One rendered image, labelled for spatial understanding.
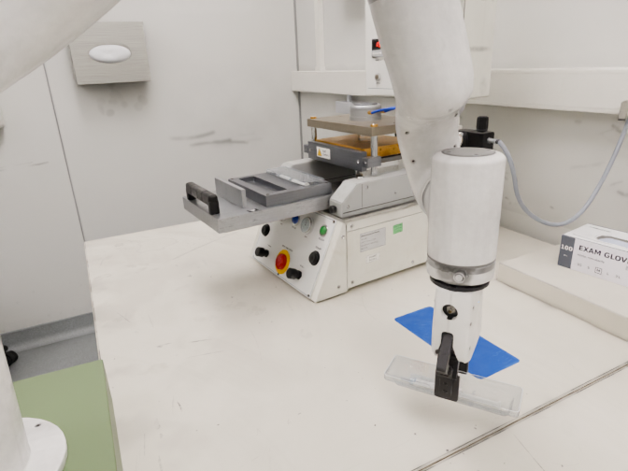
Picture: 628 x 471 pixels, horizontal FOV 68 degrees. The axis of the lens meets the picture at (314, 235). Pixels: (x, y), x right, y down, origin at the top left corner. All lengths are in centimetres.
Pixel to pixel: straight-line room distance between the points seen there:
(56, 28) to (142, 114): 197
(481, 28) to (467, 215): 73
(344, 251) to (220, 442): 49
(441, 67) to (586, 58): 88
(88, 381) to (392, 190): 71
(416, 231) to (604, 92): 52
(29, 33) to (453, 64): 38
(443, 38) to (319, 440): 53
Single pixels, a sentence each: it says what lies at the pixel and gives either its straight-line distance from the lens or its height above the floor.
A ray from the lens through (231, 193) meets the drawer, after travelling 102.
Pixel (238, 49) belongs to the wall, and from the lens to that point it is 253.
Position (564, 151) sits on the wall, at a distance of 140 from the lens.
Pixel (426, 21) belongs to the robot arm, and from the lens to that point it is 51.
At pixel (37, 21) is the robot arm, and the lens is 46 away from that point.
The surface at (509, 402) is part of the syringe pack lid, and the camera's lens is 70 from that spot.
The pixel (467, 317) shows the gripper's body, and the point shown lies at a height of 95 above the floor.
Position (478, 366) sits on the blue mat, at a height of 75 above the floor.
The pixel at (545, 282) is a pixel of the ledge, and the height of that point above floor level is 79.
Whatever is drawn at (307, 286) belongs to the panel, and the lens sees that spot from 105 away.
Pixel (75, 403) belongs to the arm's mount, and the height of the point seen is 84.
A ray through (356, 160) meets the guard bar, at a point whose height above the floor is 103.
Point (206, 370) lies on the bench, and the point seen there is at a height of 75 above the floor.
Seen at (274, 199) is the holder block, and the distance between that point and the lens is 97.
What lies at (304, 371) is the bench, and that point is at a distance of 83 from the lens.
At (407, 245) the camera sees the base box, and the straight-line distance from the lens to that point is 115.
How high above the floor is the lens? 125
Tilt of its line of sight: 20 degrees down
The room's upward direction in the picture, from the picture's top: 3 degrees counter-clockwise
